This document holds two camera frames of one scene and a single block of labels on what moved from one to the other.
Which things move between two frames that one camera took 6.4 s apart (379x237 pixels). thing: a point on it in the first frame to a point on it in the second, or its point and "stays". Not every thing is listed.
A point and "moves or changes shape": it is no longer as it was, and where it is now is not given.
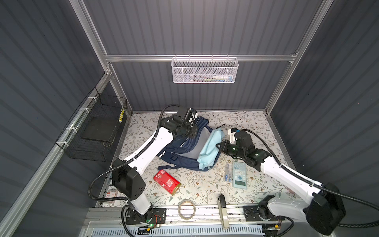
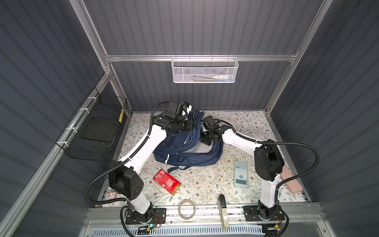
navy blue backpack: (183, 152) moves or changes shape
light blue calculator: (240, 175) stays
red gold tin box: (168, 182) stays
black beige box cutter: (222, 205) stays
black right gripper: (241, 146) to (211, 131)
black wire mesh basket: (91, 134) stays
